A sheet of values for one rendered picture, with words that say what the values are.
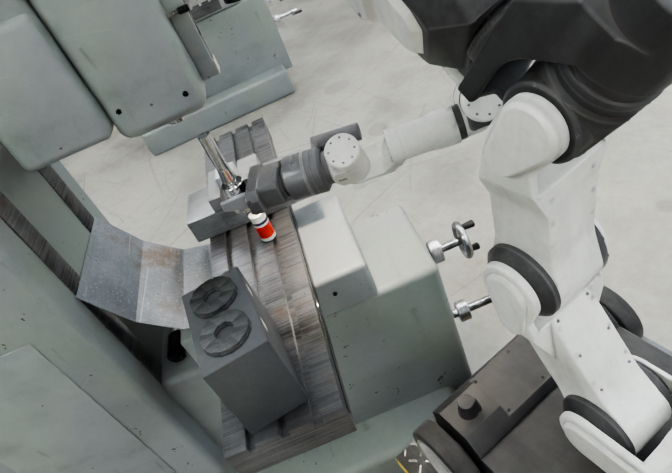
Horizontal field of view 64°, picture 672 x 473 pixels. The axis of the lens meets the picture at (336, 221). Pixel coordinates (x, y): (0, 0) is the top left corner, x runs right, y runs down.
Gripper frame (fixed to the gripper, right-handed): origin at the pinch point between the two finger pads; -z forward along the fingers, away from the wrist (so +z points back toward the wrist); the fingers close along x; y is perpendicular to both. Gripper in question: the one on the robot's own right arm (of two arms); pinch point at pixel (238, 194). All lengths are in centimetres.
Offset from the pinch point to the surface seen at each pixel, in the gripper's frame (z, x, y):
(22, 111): -30.1, -3.7, -28.2
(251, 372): 0.4, 32.5, 13.2
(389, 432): 3, 0, 98
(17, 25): -21.5, -5.6, -41.0
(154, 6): -1.7, -13.7, -34.3
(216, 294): -6.4, 17.0, 8.6
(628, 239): 101, -73, 118
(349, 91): -7, -274, 117
